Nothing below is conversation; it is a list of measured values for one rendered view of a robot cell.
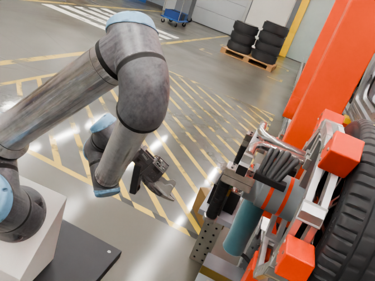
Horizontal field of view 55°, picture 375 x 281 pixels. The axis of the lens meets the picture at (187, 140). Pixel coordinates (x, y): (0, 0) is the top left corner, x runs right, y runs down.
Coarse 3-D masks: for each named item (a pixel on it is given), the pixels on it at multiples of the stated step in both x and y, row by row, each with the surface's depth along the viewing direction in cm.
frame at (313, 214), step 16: (320, 128) 117; (336, 128) 116; (320, 176) 94; (336, 176) 94; (304, 192) 96; (304, 208) 91; (320, 208) 91; (272, 224) 139; (320, 224) 90; (272, 240) 136; (304, 240) 93; (272, 256) 100; (256, 272) 117; (272, 272) 99
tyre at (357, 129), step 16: (352, 128) 114; (368, 128) 100; (368, 144) 95; (368, 160) 91; (352, 176) 91; (368, 176) 89; (352, 192) 87; (368, 192) 87; (336, 208) 92; (352, 208) 86; (368, 208) 86; (336, 224) 87; (352, 224) 85; (368, 224) 85; (336, 240) 86; (352, 240) 85; (368, 240) 84; (320, 256) 88; (336, 256) 86; (352, 256) 85; (368, 256) 85; (320, 272) 88; (336, 272) 86; (352, 272) 85; (368, 272) 85
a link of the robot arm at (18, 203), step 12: (0, 168) 103; (12, 168) 107; (0, 180) 99; (12, 180) 105; (0, 192) 98; (12, 192) 101; (24, 192) 112; (0, 204) 97; (12, 204) 101; (24, 204) 109; (0, 216) 98; (12, 216) 104; (24, 216) 111; (0, 228) 104; (12, 228) 109
